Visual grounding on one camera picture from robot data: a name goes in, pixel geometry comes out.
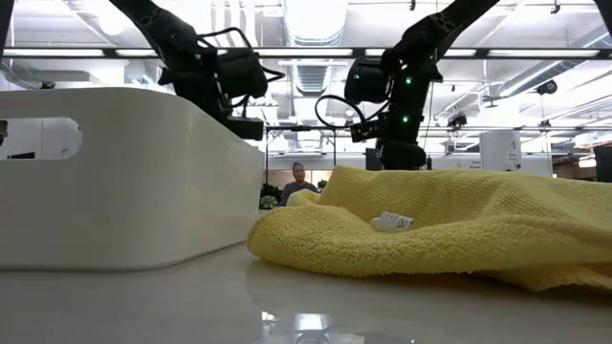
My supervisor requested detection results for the yellow microfiber towel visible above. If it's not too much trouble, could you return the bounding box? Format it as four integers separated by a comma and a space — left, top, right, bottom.
246, 164, 612, 293

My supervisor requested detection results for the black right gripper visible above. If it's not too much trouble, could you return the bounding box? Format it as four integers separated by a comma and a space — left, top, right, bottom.
375, 97, 428, 172

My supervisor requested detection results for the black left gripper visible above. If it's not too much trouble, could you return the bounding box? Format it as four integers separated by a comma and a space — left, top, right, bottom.
190, 78, 243, 128

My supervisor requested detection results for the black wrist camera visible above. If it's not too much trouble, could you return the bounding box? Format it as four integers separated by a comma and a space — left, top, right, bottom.
350, 118, 386, 143
223, 116, 266, 142

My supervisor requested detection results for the white box with arrow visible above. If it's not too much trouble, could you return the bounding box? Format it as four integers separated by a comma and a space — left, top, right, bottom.
479, 131, 523, 172

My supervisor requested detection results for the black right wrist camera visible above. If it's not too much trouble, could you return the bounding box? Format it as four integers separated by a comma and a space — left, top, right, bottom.
350, 118, 386, 143

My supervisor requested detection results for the white plastic bin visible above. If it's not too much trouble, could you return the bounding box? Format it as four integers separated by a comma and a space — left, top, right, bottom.
0, 86, 266, 272

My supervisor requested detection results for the black flat monitor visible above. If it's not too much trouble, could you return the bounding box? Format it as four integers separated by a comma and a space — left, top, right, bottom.
365, 147, 383, 171

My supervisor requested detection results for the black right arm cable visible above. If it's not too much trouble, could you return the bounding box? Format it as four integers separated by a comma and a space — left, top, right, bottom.
314, 94, 370, 132

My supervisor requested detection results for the person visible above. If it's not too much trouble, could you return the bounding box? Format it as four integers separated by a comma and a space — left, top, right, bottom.
280, 161, 319, 205

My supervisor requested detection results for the black dome camera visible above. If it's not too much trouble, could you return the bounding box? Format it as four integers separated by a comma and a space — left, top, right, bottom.
535, 78, 559, 97

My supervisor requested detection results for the dark cabinet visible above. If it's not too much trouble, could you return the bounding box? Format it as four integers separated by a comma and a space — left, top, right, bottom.
594, 144, 612, 183

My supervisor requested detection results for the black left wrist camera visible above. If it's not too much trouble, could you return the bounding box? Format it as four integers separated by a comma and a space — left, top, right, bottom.
223, 116, 266, 142

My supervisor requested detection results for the dark leafy plant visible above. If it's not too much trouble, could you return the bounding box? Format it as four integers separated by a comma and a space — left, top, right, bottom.
260, 183, 284, 210

